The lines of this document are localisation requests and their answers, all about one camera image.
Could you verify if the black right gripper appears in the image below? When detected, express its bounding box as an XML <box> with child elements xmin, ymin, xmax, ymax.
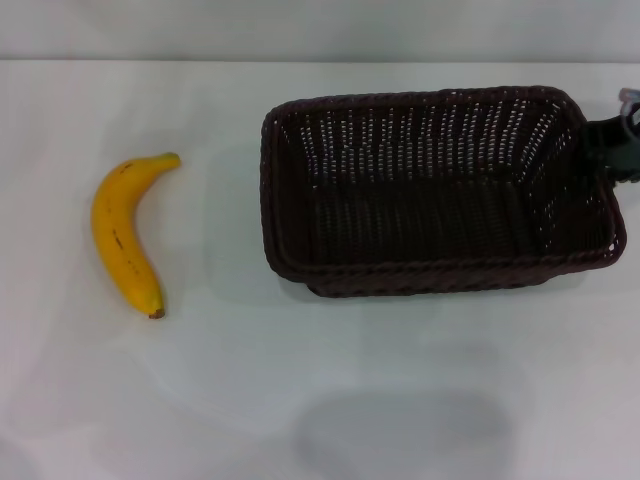
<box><xmin>582</xmin><ymin>114</ymin><xmax>640</xmax><ymax>189</ymax></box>

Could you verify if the dark brown woven basket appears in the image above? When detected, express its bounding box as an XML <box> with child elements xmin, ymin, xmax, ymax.
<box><xmin>258</xmin><ymin>85</ymin><xmax>628</xmax><ymax>299</ymax></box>

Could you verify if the yellow banana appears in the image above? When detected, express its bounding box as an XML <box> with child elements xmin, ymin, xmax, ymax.
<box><xmin>90</xmin><ymin>151</ymin><xmax>182</xmax><ymax>321</ymax></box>

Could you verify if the gray right wrist cable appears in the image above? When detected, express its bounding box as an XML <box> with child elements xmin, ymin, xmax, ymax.
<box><xmin>617</xmin><ymin>87</ymin><xmax>640</xmax><ymax>137</ymax></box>

